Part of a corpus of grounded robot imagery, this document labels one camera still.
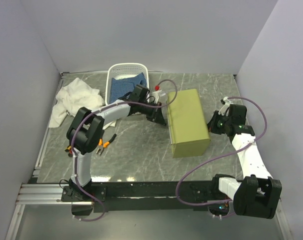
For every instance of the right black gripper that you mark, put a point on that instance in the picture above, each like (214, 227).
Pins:
(211, 125)

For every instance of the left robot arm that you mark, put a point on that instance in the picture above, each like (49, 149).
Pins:
(86, 131)

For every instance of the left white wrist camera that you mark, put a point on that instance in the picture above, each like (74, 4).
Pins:
(159, 95)

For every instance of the olive green metal drawer box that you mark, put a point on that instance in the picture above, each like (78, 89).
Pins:
(190, 134)

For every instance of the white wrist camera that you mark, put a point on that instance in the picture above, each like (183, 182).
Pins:
(225, 106)
(159, 95)

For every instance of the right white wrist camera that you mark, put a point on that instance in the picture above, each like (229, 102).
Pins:
(225, 106)

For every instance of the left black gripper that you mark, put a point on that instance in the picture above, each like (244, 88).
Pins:
(156, 116)

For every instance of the white plastic perforated basket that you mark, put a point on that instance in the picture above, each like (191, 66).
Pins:
(123, 71)

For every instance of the aluminium frame rail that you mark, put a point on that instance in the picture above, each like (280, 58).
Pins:
(51, 194)

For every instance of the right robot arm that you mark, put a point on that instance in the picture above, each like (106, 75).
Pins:
(258, 194)

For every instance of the orange handled pliers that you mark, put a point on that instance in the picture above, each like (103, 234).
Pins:
(105, 143)

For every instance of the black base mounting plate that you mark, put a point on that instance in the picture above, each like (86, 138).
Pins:
(99, 197)

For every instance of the white cloth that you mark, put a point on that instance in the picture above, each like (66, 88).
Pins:
(71, 98)

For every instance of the blue checkered cloth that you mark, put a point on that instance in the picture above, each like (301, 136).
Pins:
(120, 87)

